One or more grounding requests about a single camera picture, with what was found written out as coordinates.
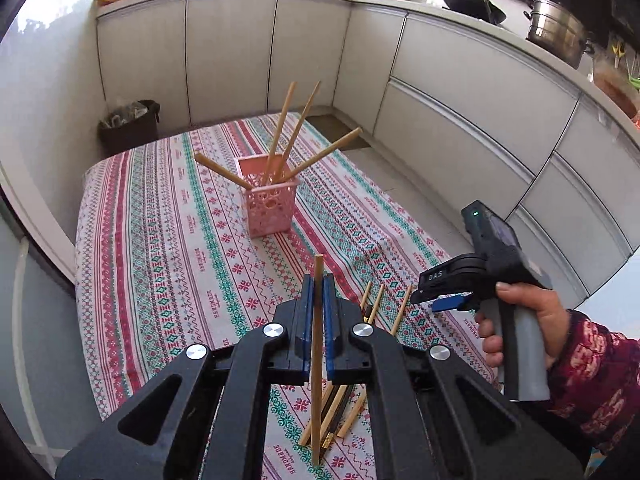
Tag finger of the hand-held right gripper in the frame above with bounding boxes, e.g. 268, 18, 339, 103
411, 291, 474, 313

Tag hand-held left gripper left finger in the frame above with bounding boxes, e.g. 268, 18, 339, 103
55, 272, 317, 480

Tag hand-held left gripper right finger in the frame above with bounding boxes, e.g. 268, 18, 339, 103
322, 272, 586, 480

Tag black gold-banded chopstick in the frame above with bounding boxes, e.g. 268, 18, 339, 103
320, 385, 353, 450

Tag pink perforated utensil holder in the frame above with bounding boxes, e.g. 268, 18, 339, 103
235, 155, 302, 239

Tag person's right hand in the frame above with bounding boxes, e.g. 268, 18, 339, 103
474, 282, 571, 371

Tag striped patterned tablecloth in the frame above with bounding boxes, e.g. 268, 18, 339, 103
75, 112, 501, 480

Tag white base cabinets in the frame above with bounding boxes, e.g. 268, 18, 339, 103
95, 0, 640, 306

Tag olive floor mat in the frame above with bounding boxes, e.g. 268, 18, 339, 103
306, 114, 372, 152

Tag clear plastic container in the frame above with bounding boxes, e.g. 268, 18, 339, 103
592, 52, 640, 116

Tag steel steamer pot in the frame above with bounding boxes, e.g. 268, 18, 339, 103
523, 0, 596, 68

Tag frosted glass sliding door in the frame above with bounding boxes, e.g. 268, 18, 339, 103
0, 160, 101, 480

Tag dark trash bin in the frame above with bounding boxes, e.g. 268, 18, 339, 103
98, 100, 161, 157

